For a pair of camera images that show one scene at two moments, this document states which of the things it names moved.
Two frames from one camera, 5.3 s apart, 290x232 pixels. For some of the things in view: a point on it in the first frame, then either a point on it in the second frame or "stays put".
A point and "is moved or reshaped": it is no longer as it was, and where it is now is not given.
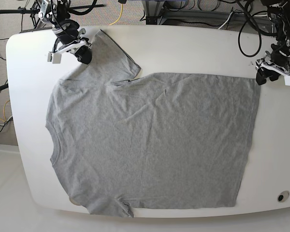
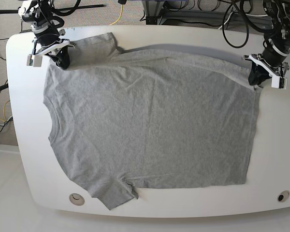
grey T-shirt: [159, 140] is moved or reshaped
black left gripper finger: [79, 58] -> [55, 58]
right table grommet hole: [283, 196] stays put
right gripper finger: [262, 74] -> [253, 75]
